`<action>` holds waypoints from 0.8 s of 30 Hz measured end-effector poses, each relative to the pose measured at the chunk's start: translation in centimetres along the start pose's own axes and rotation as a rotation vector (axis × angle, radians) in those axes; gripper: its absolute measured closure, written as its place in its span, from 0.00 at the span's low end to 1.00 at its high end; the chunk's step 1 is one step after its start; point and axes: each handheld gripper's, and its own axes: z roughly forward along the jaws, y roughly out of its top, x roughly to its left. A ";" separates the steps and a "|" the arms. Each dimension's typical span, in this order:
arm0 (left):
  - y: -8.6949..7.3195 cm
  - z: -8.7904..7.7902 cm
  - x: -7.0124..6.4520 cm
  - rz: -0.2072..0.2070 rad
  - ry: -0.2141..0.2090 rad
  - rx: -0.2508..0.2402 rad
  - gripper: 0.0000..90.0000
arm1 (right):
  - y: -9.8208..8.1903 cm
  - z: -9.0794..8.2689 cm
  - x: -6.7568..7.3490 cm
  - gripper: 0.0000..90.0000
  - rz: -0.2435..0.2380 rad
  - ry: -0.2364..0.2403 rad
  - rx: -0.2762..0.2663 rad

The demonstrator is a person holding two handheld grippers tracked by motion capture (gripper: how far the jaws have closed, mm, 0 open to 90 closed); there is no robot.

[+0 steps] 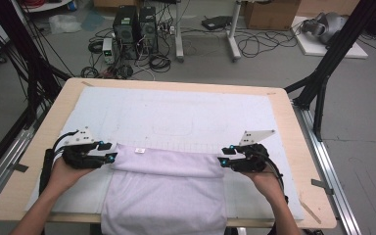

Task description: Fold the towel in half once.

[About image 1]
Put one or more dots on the white board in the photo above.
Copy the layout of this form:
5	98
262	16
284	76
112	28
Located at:
316	49

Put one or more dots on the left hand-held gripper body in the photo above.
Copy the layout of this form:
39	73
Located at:
78	160

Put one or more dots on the white foam mat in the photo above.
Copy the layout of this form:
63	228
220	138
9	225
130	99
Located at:
192	111

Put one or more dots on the large black computer tower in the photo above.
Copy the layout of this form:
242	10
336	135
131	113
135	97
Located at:
125	32

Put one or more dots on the teal paper sheet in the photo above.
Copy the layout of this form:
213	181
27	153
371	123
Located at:
93	20

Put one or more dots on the aluminium rail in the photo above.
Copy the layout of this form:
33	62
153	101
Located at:
326	169
3	163

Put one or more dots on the flat cardboard box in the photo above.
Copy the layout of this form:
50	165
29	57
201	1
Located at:
114	2

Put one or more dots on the white round table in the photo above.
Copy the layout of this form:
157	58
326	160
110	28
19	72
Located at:
50	6

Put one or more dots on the thin wooden strip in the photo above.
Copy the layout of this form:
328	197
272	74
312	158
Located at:
310	210

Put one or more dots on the large cardboard box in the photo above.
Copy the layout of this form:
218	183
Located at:
271	16

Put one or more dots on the pale lilac cloth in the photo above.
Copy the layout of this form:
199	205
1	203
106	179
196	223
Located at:
163	196

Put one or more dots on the black tape piece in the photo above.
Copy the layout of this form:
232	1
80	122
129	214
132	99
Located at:
321	185
20	167

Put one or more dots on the slim black computer tower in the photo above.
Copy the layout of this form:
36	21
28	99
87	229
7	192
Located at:
148	29

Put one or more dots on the person's right hand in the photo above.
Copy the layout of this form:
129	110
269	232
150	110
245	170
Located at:
267	182

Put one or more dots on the clear plastic bag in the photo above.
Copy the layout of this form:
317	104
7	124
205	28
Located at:
63	24

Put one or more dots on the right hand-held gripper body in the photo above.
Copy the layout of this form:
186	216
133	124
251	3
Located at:
253	160

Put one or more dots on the flat black device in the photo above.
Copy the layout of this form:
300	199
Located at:
216	23

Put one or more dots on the white power supply unit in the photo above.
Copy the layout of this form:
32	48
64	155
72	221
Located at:
107	49

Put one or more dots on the person's left hand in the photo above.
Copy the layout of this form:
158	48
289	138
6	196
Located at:
65	178

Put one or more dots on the white desk leg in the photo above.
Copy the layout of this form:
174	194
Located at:
233	36
179	32

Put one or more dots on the grey headset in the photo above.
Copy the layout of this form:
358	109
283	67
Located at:
328	26

